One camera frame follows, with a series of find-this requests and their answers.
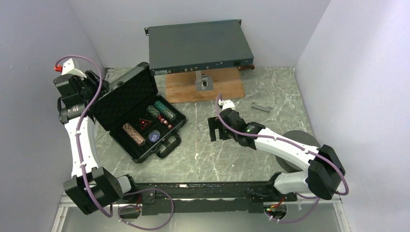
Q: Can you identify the blue small blind button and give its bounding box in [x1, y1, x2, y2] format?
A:
[148, 130, 161, 143]

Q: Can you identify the black triangular all-in button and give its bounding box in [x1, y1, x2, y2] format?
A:
[139, 118, 152, 131]

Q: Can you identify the orange poker chip stack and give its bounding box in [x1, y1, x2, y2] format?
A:
[122, 123, 138, 137]
[131, 132, 146, 146]

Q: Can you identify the grey rack server unit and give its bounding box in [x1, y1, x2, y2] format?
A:
[145, 19, 254, 75]

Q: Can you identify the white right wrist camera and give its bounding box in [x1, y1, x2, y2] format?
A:
[218, 100, 235, 111]

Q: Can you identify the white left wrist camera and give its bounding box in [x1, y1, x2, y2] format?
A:
[54, 58, 87, 80]

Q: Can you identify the large grey spool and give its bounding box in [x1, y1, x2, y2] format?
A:
[275, 130, 321, 174]

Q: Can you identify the black poker set case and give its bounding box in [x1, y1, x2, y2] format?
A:
[91, 62, 187, 163]

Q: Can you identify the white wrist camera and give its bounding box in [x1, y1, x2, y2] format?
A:
[218, 100, 235, 111]
[54, 58, 87, 80]

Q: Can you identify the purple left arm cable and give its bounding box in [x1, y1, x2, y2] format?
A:
[55, 55, 175, 231]

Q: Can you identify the metal stand bracket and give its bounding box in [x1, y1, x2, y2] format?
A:
[195, 71, 214, 91]

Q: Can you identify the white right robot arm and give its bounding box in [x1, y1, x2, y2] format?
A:
[207, 109, 349, 201]

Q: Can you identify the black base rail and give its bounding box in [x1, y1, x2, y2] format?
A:
[118, 181, 297, 216]

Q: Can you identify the wooden board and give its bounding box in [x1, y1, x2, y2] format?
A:
[165, 68, 245, 103]

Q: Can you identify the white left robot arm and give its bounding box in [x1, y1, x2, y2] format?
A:
[53, 70, 139, 215]

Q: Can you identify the green poker chip stack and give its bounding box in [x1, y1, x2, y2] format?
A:
[154, 101, 168, 115]

